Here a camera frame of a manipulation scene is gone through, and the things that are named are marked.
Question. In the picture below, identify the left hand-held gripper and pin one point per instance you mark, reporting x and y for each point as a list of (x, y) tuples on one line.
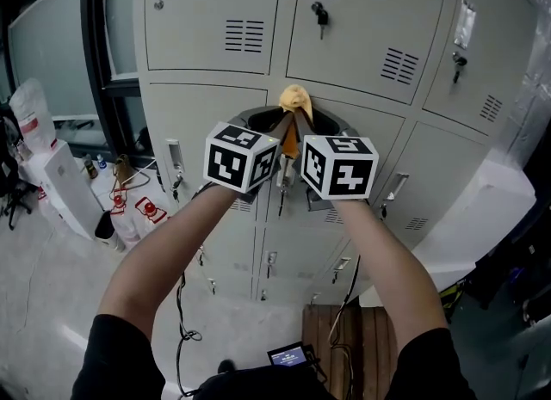
[(232, 161)]

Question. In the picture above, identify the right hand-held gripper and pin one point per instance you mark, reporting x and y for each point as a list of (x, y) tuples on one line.
[(340, 174)]

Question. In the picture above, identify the yellow wiping cloth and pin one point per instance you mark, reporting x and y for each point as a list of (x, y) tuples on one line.
[(295, 97)]

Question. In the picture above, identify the grey metal locker door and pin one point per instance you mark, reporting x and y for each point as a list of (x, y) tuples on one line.
[(387, 133)]

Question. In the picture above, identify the grey metal locker cabinet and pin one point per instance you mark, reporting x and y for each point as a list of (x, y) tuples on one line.
[(206, 24)]

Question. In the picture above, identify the person's right forearm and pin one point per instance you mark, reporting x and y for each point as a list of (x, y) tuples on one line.
[(387, 269)]

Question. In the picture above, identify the person's left forearm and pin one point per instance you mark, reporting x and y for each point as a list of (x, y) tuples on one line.
[(163, 256)]

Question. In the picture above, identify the black pouch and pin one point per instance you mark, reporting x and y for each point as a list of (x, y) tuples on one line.
[(143, 138)]

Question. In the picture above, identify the brown paper bag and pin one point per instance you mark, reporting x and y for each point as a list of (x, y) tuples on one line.
[(122, 166)]

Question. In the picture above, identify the low white table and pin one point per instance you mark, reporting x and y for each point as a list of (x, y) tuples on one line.
[(101, 187)]

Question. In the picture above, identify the white foam block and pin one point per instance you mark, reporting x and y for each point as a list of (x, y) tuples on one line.
[(473, 217), (409, 286)]

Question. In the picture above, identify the dark drink can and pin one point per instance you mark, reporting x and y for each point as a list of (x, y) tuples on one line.
[(90, 169)]

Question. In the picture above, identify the black framed glass partition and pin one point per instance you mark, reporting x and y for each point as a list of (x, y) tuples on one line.
[(92, 45)]

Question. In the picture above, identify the white waste bin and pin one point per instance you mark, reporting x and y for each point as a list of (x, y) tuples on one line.
[(115, 243)]

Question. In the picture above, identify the white water dispenser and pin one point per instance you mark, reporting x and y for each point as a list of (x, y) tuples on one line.
[(64, 187)]

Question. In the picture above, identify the black and yellow bag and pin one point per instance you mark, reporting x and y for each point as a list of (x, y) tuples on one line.
[(452, 299)]

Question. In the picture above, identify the wooden slat platform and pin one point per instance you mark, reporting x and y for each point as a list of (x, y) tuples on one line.
[(370, 346)]

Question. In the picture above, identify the small black monitor screen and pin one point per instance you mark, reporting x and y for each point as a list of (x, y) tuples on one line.
[(288, 355)]

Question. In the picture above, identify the purple bag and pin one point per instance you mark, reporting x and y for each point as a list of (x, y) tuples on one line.
[(515, 275)]

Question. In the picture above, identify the person's black shoe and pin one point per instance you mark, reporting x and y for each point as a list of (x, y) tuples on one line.
[(226, 366)]

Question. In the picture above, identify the black office chair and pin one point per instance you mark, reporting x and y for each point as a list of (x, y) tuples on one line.
[(8, 166)]

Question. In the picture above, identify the person's black clothing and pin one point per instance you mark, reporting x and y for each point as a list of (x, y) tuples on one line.
[(120, 364)]

